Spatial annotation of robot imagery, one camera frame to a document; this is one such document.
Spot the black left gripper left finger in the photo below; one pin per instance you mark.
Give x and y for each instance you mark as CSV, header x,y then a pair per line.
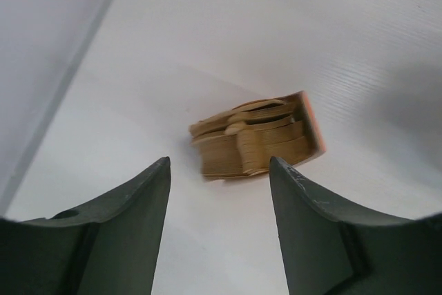
x,y
108,245

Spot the stack of brown filters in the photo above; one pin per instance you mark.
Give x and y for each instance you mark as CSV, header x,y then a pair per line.
x,y
240,142

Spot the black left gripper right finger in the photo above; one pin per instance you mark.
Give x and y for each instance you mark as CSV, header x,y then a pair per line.
x,y
331,245

